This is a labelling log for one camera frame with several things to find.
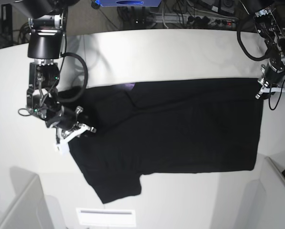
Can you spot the black T-shirt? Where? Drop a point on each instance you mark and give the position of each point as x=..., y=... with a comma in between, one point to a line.
x=191, y=126

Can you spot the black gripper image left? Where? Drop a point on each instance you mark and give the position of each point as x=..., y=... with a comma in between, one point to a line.
x=67, y=121

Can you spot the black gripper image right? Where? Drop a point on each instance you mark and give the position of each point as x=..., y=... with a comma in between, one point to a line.
x=271, y=76

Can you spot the white partition panel right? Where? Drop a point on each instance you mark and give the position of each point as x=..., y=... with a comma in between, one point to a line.
x=273, y=214

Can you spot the white partition panel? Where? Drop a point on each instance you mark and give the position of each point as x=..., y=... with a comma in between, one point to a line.
x=273, y=214
x=28, y=210

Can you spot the blue box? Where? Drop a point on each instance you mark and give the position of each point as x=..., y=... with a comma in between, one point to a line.
x=119, y=3

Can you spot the white power strip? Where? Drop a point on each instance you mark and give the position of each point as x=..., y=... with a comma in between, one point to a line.
x=186, y=19

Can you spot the white partition panel left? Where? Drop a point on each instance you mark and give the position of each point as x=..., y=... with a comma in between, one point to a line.
x=28, y=210

